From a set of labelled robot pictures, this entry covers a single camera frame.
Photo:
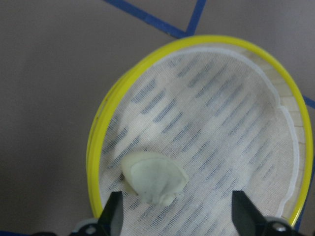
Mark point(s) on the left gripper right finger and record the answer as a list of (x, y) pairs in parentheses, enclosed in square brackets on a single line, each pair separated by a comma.
[(246, 218)]

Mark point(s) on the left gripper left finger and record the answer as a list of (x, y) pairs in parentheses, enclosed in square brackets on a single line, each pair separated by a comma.
[(112, 217)]

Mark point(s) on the white steamed bun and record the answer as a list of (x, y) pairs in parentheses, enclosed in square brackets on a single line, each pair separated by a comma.
[(155, 178)]

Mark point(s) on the center yellow steamer basket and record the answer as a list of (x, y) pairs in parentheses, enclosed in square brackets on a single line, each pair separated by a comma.
[(227, 112)]

